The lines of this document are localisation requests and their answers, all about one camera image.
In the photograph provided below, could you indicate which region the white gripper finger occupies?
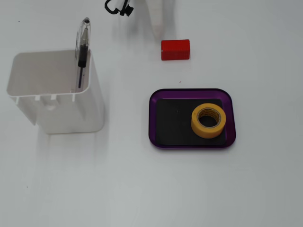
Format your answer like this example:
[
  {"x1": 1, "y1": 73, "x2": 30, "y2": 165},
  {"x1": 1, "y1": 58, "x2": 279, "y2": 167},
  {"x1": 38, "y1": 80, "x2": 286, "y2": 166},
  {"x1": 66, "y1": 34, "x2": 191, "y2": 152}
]
[{"x1": 146, "y1": 0, "x2": 167, "y2": 40}]

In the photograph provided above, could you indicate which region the red rectangular block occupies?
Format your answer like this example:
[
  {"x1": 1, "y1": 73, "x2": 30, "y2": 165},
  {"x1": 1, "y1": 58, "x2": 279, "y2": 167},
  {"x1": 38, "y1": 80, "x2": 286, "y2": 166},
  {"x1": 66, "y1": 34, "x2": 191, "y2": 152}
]
[{"x1": 160, "y1": 39, "x2": 191, "y2": 61}]

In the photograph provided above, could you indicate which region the clear ballpoint pen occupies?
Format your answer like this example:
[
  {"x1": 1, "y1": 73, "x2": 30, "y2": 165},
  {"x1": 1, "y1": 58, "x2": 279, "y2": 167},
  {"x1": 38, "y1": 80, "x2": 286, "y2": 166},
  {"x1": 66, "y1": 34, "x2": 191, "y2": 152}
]
[{"x1": 74, "y1": 17, "x2": 92, "y2": 89}]

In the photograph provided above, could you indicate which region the purple metal tray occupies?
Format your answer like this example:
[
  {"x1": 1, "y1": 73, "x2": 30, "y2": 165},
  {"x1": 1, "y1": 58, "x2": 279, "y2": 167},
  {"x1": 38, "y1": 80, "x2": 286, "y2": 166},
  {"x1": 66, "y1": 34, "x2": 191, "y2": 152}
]
[{"x1": 148, "y1": 88, "x2": 237, "y2": 150}]

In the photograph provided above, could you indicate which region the black tray mat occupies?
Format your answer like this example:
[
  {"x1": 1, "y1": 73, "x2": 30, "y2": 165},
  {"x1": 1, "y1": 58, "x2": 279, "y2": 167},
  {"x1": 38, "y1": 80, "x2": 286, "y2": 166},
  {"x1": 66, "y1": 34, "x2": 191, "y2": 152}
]
[{"x1": 156, "y1": 98, "x2": 227, "y2": 146}]

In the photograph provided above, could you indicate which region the yellow masking tape roll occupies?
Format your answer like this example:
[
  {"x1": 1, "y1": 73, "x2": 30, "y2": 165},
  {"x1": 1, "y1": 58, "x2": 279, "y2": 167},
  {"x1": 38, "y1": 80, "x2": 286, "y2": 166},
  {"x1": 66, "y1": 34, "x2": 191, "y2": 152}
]
[{"x1": 191, "y1": 103, "x2": 227, "y2": 140}]

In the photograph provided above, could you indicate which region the white plastic container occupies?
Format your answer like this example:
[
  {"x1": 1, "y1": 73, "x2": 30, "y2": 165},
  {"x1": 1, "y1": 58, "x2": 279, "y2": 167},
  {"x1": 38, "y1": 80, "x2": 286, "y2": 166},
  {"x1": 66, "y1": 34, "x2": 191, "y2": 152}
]
[{"x1": 6, "y1": 49, "x2": 106, "y2": 135}]

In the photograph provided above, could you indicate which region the black cable clip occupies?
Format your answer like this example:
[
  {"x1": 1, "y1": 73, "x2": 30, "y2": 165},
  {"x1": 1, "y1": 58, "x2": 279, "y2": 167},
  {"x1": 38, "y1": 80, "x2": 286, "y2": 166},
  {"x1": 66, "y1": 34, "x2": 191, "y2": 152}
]
[{"x1": 105, "y1": 0, "x2": 134, "y2": 17}]

